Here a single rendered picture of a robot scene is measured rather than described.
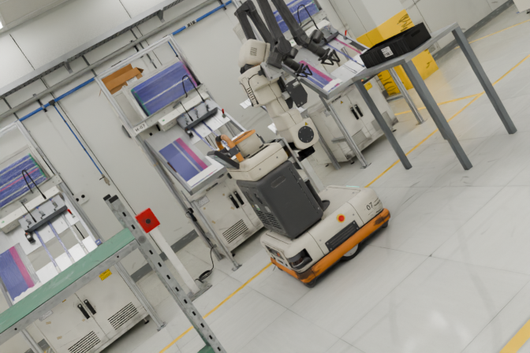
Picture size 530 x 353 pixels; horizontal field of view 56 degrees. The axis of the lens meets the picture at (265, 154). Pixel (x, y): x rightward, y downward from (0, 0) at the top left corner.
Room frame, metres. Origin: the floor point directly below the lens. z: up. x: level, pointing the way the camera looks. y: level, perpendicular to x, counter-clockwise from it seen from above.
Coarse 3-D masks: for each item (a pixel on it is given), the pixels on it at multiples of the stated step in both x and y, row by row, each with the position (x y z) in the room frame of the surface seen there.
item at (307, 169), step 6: (294, 150) 4.22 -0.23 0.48; (300, 162) 4.23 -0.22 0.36; (306, 162) 4.23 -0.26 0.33; (306, 168) 4.22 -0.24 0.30; (306, 174) 4.27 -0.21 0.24; (312, 174) 4.23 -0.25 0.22; (312, 180) 4.23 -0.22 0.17; (318, 180) 4.23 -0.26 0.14; (318, 186) 4.22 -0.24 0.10; (318, 192) 4.26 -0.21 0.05
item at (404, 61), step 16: (432, 32) 3.27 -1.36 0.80; (448, 32) 3.04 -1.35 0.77; (416, 48) 3.01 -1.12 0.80; (464, 48) 3.06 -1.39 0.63; (384, 64) 3.24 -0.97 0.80; (400, 64) 3.01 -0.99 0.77; (416, 80) 2.95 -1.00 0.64; (480, 80) 3.07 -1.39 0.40; (368, 96) 3.59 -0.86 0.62; (432, 96) 2.96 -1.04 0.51; (496, 96) 3.06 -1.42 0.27; (432, 112) 2.97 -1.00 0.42; (384, 128) 3.58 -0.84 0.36; (448, 128) 2.95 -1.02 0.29; (512, 128) 3.05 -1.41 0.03; (400, 160) 3.62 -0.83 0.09; (464, 160) 2.95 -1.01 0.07
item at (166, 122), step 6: (198, 96) 4.44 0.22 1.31; (204, 96) 4.42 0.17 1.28; (186, 102) 4.40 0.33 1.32; (192, 102) 4.39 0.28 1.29; (198, 102) 4.38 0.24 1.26; (180, 108) 4.37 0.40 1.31; (186, 108) 4.36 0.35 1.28; (192, 108) 4.37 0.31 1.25; (168, 114) 4.34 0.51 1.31; (174, 114) 4.33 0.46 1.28; (180, 114) 4.32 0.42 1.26; (162, 120) 4.30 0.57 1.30; (168, 120) 4.29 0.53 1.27; (174, 120) 4.32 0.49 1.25; (162, 126) 4.27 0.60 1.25; (168, 126) 4.31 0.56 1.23
